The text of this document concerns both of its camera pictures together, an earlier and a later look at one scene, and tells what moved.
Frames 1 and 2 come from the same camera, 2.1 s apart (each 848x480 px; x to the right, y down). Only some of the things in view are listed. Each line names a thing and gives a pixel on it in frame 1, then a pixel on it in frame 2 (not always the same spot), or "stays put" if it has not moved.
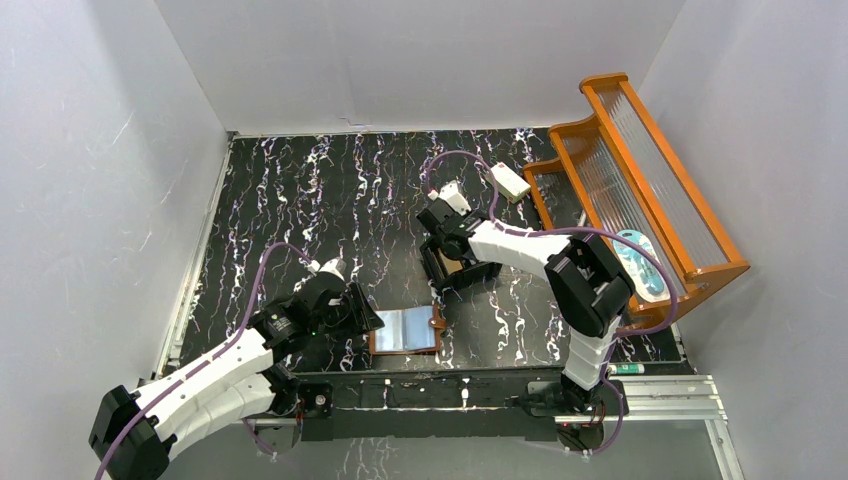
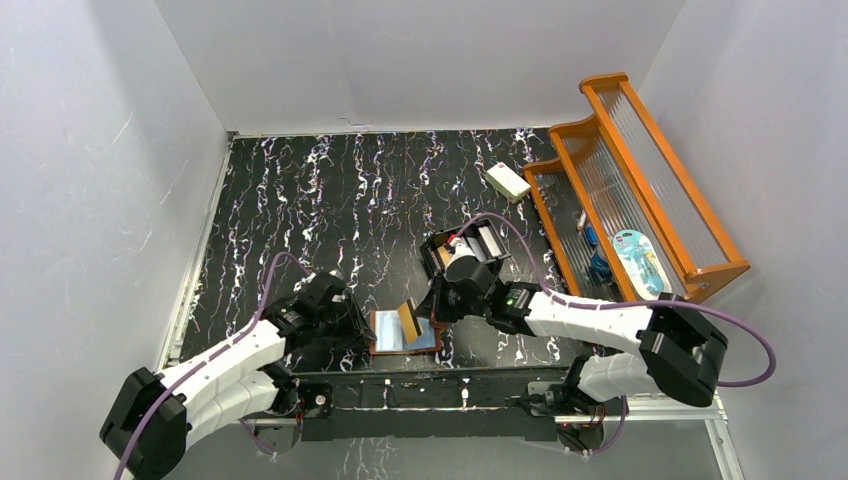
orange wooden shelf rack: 617,171 stays put
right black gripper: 467,215 → 433,307
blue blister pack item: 649,276 stays put
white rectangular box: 510,185 stays put
